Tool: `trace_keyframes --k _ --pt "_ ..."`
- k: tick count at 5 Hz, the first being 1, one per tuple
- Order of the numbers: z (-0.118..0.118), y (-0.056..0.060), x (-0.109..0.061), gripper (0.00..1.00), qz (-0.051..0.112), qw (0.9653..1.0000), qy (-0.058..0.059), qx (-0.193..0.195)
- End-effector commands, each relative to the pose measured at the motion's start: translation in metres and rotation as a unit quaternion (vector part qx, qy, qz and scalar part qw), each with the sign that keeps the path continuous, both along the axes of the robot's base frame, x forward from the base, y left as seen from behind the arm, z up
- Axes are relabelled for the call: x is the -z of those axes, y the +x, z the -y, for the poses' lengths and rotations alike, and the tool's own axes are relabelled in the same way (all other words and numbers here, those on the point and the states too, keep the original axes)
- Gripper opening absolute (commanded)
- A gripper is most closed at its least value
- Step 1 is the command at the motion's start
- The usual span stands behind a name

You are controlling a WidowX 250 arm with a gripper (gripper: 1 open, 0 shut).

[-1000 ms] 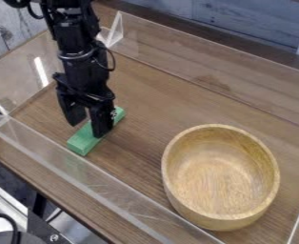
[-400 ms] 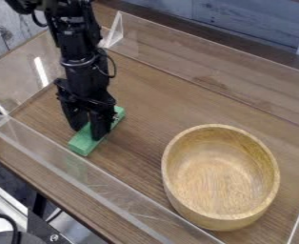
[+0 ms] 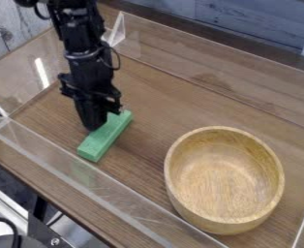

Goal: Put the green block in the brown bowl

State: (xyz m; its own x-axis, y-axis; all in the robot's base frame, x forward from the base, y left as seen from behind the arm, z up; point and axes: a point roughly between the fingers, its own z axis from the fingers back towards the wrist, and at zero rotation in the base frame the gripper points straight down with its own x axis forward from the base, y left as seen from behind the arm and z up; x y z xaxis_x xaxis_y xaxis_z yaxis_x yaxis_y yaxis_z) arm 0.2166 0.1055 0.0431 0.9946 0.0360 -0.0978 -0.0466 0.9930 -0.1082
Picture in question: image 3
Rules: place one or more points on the clear acrylic corner bracket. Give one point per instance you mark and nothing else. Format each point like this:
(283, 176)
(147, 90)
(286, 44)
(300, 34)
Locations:
(115, 34)

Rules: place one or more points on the brown wooden bowl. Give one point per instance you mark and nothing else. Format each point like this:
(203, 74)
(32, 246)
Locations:
(224, 179)

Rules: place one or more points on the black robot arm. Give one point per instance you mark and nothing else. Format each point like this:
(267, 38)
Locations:
(78, 21)

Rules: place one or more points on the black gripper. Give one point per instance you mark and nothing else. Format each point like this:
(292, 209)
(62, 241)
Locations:
(88, 85)

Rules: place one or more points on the clear acrylic enclosure wall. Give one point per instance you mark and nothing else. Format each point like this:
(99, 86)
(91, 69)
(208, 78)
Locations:
(182, 82)

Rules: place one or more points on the black metal bracket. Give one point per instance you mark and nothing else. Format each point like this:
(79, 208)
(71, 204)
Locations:
(42, 236)

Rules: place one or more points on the green rectangular block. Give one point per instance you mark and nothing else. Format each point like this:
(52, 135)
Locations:
(95, 146)

